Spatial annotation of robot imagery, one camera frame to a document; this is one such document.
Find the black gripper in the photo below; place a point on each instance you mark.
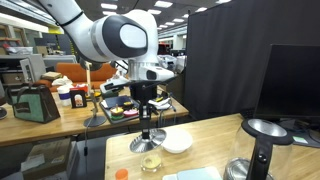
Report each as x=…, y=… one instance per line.
x=143, y=91

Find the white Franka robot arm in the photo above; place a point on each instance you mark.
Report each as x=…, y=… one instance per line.
x=110, y=36

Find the white flat box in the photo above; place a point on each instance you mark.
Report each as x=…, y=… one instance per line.
x=161, y=106

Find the gray plastic tray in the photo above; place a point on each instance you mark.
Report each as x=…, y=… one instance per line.
x=113, y=119

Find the dark blue notebook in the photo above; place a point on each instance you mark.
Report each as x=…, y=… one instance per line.
x=115, y=101

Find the white ceramic bowl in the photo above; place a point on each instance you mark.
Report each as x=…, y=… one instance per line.
x=176, y=141

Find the white plastic device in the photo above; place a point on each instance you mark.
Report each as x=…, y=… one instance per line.
x=113, y=85

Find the yellow powder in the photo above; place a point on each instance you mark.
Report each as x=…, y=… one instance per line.
x=150, y=162

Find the clear glass jar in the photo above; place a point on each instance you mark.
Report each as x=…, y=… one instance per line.
x=150, y=166

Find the small orange plastic cup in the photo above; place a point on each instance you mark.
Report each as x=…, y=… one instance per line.
x=121, y=174

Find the wooden lamp stand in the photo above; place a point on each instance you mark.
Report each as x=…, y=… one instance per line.
x=89, y=86

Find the black picture card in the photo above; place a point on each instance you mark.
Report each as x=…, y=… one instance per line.
x=78, y=99

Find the white digital kitchen scale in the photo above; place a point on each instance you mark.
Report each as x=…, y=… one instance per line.
x=193, y=174

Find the orange sofa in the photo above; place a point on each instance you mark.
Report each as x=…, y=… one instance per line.
x=76, y=74

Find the white paper cup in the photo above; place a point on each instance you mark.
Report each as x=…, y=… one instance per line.
x=64, y=95

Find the white tissue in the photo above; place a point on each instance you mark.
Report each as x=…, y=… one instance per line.
x=61, y=81

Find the black curtain divider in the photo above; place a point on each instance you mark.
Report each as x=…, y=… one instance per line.
x=226, y=60

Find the cardboard box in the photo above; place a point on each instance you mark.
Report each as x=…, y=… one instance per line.
x=50, y=158

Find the ceiling light panel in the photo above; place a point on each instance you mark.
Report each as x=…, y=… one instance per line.
x=109, y=13
x=154, y=11
x=163, y=4
x=109, y=6

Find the green black tote bag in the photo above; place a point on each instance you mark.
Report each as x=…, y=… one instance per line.
x=31, y=105

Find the gray computer case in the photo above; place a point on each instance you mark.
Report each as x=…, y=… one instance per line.
x=31, y=68

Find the black computer monitor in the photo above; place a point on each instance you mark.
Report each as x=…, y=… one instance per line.
x=290, y=80

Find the green sticky note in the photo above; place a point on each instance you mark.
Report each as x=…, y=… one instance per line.
x=300, y=139

